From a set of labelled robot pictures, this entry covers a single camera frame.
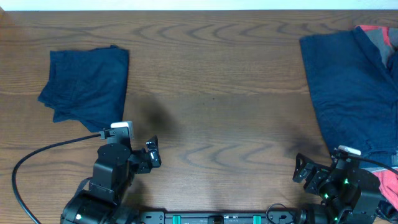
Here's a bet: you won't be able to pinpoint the dark navy shorts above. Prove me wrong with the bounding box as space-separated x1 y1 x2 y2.
38 45 129 133

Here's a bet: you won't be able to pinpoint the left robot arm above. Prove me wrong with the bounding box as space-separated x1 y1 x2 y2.
60 127 161 224

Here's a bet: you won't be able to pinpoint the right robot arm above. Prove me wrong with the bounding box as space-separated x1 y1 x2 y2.
292 149 382 224

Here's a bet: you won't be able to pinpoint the black garment under pile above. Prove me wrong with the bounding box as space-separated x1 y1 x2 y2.
376 198 397 224

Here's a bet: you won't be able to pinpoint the navy shorts on pile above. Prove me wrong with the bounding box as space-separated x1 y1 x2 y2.
300 26 397 160

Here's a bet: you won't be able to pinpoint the red grey garment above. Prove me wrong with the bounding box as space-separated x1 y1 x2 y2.
358 25 397 208

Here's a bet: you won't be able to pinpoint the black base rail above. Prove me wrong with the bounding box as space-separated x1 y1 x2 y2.
140 208 307 224

